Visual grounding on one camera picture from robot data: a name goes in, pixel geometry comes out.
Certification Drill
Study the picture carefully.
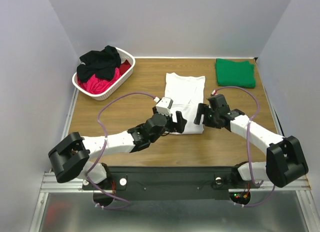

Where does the dark red t-shirt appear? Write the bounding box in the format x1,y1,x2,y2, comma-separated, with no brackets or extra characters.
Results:
119,60,131,76

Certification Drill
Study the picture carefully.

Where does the white t-shirt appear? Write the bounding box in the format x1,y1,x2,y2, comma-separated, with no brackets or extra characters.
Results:
164,72,206,135

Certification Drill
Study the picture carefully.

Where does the black t-shirt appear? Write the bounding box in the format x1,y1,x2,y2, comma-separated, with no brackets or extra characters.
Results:
76,45,121,83

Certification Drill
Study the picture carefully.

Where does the aluminium frame rail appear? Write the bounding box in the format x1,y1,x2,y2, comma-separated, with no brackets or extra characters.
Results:
48,90,309,188

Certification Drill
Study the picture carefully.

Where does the white plastic basket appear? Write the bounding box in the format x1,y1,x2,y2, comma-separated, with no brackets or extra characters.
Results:
72,45,136,101

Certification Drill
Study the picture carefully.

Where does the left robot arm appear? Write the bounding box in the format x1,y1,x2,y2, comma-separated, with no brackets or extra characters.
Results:
48,111,187,189

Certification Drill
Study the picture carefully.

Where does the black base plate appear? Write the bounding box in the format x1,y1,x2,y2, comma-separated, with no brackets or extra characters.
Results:
98,166,255,201

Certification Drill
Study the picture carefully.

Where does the folded green t-shirt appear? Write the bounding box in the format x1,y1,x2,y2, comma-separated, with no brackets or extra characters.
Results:
215,58,256,88

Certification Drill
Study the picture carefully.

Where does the pink t-shirt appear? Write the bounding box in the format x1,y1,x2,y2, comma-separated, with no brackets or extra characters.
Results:
77,68,121,95

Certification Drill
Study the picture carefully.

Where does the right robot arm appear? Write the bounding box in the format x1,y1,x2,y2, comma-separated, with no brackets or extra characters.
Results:
194,94,309,188

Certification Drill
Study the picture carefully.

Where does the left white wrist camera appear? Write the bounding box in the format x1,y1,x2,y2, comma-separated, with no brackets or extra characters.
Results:
154,97,173,117

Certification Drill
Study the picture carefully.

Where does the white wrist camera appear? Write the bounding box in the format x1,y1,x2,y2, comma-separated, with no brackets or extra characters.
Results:
154,97,173,117
211,90,218,96

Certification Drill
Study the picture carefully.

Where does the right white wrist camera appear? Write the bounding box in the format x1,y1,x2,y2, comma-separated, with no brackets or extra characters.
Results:
211,90,218,96

